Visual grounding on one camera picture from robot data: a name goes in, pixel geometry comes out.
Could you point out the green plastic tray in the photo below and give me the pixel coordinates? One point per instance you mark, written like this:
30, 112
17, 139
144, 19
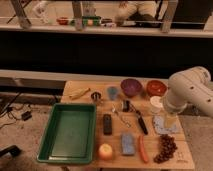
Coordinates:
69, 136

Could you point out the purple bowl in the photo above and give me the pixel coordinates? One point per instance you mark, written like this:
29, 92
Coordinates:
131, 87

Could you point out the metal spoon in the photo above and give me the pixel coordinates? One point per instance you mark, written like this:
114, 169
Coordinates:
114, 110

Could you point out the white cup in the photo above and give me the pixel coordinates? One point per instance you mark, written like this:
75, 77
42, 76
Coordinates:
155, 104

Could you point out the yellow red apple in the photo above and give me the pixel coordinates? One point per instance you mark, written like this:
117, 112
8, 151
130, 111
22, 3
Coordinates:
105, 151

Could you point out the black binder clip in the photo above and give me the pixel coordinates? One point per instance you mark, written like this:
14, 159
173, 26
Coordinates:
125, 105

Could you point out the red bowl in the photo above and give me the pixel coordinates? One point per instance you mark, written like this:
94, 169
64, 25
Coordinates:
156, 88

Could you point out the black power adapter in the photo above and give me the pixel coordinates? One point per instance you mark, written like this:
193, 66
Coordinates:
26, 115

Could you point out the orange carrot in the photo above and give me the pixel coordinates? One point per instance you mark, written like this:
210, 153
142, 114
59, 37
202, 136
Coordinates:
142, 150

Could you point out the bunch of dark grapes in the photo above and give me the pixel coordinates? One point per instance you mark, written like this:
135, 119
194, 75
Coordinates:
167, 149

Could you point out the blue plastic cup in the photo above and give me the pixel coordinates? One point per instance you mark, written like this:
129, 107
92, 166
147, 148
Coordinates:
112, 92

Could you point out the blue sponge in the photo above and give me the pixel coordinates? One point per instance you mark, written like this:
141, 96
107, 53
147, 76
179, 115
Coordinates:
127, 144

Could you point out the black remote control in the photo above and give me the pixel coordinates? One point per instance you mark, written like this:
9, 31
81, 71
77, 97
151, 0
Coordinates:
107, 124

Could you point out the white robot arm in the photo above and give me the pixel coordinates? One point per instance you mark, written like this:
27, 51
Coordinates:
184, 87

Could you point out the black handled knife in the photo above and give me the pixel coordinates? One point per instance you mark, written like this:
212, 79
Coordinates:
140, 119

